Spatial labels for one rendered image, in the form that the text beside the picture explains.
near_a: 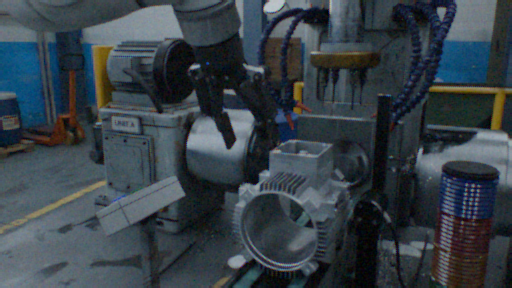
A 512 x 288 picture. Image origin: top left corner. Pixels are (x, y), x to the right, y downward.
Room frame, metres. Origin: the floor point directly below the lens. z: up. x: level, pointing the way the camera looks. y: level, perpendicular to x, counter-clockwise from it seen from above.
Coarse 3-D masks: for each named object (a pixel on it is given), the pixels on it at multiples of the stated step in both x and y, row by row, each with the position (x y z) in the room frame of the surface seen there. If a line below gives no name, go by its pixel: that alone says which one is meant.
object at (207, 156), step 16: (240, 112) 1.19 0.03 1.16; (192, 128) 1.19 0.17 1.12; (208, 128) 1.16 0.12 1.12; (240, 128) 1.12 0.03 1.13; (272, 128) 1.22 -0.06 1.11; (192, 144) 1.16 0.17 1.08; (208, 144) 1.13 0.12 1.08; (224, 144) 1.11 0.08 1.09; (240, 144) 1.09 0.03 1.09; (256, 144) 1.12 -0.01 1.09; (272, 144) 1.20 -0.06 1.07; (192, 160) 1.16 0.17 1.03; (208, 160) 1.12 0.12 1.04; (224, 160) 1.10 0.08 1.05; (240, 160) 1.07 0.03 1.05; (256, 160) 1.12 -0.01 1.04; (192, 176) 1.18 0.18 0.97; (208, 176) 1.13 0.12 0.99; (224, 176) 1.10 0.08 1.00; (240, 176) 1.08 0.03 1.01; (256, 176) 1.12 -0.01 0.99
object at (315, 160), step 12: (288, 144) 0.90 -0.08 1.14; (300, 144) 0.91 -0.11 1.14; (312, 144) 0.90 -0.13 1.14; (324, 144) 0.88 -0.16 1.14; (276, 156) 0.81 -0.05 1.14; (288, 156) 0.80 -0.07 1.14; (300, 156) 0.79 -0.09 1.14; (312, 156) 0.78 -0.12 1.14; (324, 156) 0.82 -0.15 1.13; (276, 168) 0.81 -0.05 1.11; (288, 168) 0.80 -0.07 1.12; (300, 168) 0.79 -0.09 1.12; (312, 168) 0.78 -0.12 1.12; (324, 168) 0.81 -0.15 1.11; (312, 180) 0.78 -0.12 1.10; (324, 180) 0.82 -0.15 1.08
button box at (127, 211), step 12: (168, 180) 0.83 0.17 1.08; (144, 192) 0.76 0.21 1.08; (156, 192) 0.79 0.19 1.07; (168, 192) 0.81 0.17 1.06; (180, 192) 0.84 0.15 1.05; (120, 204) 0.71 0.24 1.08; (132, 204) 0.73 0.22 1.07; (144, 204) 0.75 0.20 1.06; (156, 204) 0.77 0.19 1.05; (168, 204) 0.79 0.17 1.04; (108, 216) 0.72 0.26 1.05; (120, 216) 0.71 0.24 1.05; (132, 216) 0.71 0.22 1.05; (144, 216) 0.73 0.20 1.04; (108, 228) 0.72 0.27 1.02; (120, 228) 0.71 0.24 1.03
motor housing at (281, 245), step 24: (264, 192) 0.73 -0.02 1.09; (288, 192) 0.72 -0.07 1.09; (312, 192) 0.76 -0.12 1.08; (336, 192) 0.80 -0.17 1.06; (240, 216) 0.75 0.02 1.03; (264, 216) 0.85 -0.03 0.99; (312, 216) 0.69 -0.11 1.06; (336, 216) 0.75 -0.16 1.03; (240, 240) 0.76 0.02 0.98; (264, 240) 0.80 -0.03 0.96; (288, 240) 0.83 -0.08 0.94; (312, 240) 0.82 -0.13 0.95; (264, 264) 0.73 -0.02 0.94; (288, 264) 0.73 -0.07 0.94
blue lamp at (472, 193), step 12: (444, 180) 0.47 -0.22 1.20; (456, 180) 0.45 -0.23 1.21; (468, 180) 0.44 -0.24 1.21; (492, 180) 0.44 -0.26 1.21; (444, 192) 0.46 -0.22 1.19; (456, 192) 0.45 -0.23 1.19; (468, 192) 0.44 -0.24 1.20; (480, 192) 0.44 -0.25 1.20; (492, 192) 0.44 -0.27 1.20; (444, 204) 0.46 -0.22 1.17; (456, 204) 0.45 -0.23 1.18; (468, 204) 0.44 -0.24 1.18; (480, 204) 0.44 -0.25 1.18; (492, 204) 0.44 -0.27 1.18; (456, 216) 0.45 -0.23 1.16; (468, 216) 0.44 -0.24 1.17; (480, 216) 0.44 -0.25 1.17; (492, 216) 0.45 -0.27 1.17
